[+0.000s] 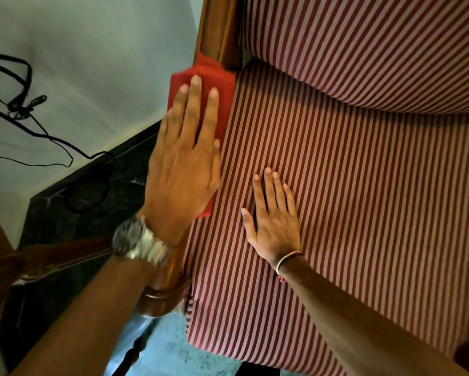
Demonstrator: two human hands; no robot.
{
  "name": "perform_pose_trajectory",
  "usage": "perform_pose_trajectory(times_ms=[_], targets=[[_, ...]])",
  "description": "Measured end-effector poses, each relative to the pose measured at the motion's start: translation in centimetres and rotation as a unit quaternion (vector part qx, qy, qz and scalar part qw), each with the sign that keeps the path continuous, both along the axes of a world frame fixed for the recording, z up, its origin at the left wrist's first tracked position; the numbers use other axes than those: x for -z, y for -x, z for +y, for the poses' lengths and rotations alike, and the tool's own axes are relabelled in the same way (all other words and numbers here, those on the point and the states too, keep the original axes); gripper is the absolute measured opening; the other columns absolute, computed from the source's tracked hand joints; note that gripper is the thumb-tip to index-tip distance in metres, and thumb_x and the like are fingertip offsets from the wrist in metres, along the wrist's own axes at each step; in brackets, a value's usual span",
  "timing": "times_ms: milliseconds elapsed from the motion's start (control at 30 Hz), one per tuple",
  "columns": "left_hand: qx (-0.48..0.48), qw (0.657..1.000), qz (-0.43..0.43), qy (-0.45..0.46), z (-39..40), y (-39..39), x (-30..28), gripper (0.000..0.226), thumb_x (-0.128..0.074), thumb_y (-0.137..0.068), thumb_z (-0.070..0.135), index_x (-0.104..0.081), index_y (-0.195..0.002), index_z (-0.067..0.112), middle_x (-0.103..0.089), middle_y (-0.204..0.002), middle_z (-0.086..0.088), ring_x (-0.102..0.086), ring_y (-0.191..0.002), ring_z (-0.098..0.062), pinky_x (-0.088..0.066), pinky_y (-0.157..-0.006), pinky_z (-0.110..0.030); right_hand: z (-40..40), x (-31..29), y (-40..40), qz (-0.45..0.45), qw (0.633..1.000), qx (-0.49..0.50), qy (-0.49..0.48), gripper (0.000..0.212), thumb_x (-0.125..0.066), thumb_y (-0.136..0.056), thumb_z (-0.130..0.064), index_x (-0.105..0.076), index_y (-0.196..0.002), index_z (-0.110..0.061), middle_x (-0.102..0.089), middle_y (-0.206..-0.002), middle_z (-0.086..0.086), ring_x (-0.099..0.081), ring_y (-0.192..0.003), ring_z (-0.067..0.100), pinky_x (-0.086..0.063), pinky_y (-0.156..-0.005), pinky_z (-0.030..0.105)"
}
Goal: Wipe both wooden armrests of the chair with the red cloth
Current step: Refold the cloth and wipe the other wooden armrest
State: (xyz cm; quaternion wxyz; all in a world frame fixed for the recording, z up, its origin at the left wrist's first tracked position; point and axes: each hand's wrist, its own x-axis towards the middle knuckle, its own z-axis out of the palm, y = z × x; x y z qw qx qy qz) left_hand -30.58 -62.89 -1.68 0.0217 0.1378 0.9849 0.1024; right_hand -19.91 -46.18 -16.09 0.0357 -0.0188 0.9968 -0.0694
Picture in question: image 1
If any red cloth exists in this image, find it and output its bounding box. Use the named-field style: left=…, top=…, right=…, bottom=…
left=167, top=53, right=237, bottom=219

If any white thread bracelet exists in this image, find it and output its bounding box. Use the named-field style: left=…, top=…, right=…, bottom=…
left=275, top=250, right=304, bottom=283

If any thin black cable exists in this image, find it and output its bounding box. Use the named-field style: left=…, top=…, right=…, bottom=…
left=0, top=113, right=75, bottom=169

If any silver metal wristwatch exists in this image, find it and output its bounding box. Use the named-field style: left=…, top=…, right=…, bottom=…
left=111, top=216, right=175, bottom=269

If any person's left forearm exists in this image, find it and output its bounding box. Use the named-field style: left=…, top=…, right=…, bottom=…
left=9, top=254, right=157, bottom=376

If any looped black cable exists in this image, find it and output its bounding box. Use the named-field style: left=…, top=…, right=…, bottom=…
left=0, top=52, right=48, bottom=121

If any long black cable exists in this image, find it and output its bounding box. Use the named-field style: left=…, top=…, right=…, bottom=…
left=0, top=102, right=117, bottom=161

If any person's left hand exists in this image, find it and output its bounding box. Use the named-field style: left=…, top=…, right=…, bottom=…
left=139, top=75, right=222, bottom=247

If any person's right hand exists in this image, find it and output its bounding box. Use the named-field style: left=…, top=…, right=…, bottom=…
left=240, top=167, right=302, bottom=271

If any person's right forearm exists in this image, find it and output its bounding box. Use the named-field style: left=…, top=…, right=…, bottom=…
left=279, top=255, right=469, bottom=376

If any red striped wooden armchair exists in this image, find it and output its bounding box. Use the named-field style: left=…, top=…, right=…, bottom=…
left=113, top=0, right=469, bottom=376

